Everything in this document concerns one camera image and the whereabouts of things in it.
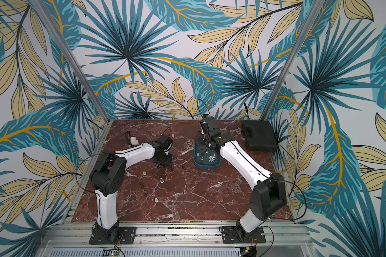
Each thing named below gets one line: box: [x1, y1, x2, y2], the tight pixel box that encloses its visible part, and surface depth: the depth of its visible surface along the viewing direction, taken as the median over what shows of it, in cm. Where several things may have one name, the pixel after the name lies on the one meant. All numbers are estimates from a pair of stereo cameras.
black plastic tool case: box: [242, 119, 279, 152], surface depth 109 cm
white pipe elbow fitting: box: [130, 136, 140, 146], surface depth 107 cm
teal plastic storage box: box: [193, 121, 221, 170], surface depth 100 cm
